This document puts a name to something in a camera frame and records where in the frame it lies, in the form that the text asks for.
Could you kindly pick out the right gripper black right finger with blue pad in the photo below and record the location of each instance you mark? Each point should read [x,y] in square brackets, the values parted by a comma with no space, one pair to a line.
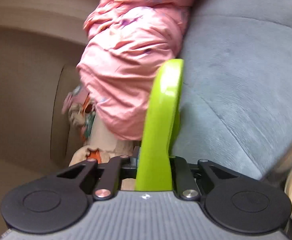
[184,184]

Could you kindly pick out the lime green box lid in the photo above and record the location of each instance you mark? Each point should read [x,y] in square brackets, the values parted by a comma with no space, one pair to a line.
[161,128]

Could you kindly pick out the orange beige checked cloth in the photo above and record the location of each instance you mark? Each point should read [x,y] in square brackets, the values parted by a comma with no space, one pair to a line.
[99,142]

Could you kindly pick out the pink quilted jacket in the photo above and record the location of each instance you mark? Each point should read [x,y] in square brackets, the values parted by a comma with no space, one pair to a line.
[128,41]

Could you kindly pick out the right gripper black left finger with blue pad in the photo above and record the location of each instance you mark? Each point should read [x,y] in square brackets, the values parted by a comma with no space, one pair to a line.
[119,173]

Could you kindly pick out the grey-blue plush blanket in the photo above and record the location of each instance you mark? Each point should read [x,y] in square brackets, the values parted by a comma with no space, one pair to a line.
[236,105]

